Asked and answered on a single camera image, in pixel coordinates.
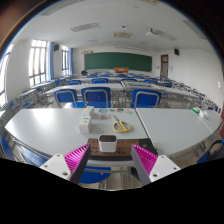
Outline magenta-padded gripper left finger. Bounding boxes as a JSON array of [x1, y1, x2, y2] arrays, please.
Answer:
[[39, 143, 92, 185]]

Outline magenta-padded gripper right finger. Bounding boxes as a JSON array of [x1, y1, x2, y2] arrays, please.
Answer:
[[130, 143, 182, 187]]

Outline white block charger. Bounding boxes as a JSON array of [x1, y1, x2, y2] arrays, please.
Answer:
[[98, 134, 118, 153]]

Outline blue classroom chair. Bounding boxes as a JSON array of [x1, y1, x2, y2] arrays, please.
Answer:
[[16, 145, 49, 168], [80, 86, 112, 109], [130, 88, 163, 109], [53, 88, 79, 109], [79, 165, 112, 185]]

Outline dark brown power strip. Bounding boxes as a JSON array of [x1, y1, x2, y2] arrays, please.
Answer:
[[86, 137, 158, 162]]

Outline small white box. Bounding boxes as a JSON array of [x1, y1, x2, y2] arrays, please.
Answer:
[[81, 106, 95, 118], [78, 117, 93, 134]]

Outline rows of white desks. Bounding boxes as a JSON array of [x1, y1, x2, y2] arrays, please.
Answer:
[[13, 71, 214, 108]]

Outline tall bright window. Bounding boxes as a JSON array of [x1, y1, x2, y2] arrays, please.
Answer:
[[28, 39, 48, 88], [0, 53, 11, 108], [60, 45, 70, 76]]

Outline brown wooden door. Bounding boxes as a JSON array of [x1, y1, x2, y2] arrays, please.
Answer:
[[159, 54, 170, 79]]

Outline blue curtain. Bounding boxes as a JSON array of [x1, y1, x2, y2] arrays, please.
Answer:
[[68, 47, 74, 76], [49, 41, 55, 81]]

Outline orange teacher podium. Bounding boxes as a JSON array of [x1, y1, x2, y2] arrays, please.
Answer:
[[113, 67, 130, 74]]

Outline green chalkboard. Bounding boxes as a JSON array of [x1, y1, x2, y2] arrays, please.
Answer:
[[83, 52, 153, 73]]

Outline white ceiling projector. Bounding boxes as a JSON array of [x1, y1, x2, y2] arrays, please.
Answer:
[[145, 28, 158, 37]]

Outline ceiling air conditioner panel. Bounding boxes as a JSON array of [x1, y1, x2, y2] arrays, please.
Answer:
[[113, 31, 133, 39]]

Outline group of ceiling lights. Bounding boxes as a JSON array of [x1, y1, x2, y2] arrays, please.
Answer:
[[39, 0, 208, 44]]

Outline blue chair with black frame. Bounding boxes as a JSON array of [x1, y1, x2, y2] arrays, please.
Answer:
[[196, 139, 224, 164]]

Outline yellow-handled scissors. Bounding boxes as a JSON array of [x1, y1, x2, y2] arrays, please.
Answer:
[[112, 114, 133, 134]]

